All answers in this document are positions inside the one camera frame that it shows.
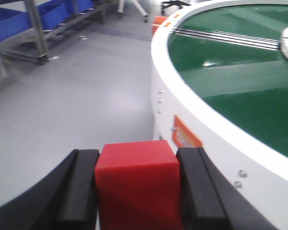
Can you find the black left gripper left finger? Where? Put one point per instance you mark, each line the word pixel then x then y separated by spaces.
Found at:
pixel 63 200

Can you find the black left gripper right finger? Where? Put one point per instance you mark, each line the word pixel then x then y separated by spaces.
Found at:
pixel 209 201

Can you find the red block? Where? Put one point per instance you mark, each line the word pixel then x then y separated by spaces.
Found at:
pixel 138 186

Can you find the white outer table rim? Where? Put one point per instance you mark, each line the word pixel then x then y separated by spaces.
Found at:
pixel 228 99

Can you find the metal rack with blue bins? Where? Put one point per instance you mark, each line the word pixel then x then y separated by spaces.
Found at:
pixel 24 34

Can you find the metal rail strip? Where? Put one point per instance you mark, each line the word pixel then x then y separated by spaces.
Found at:
pixel 231 38

